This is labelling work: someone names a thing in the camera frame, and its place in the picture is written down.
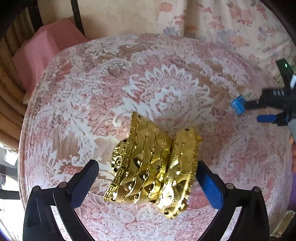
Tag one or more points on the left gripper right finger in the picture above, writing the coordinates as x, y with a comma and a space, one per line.
252, 222

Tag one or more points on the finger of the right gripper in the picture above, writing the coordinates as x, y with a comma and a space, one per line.
254, 104
270, 118

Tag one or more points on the gold ornament with black base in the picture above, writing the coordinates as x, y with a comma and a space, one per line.
152, 166

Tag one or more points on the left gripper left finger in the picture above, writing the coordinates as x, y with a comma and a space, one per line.
39, 222

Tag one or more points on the blue white medicine box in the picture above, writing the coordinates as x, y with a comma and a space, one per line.
238, 103

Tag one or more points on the floral bedspread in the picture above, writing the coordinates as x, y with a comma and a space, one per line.
248, 28

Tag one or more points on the person's hand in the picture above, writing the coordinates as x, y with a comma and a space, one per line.
292, 141

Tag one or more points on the pink cushion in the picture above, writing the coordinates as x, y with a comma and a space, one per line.
36, 53

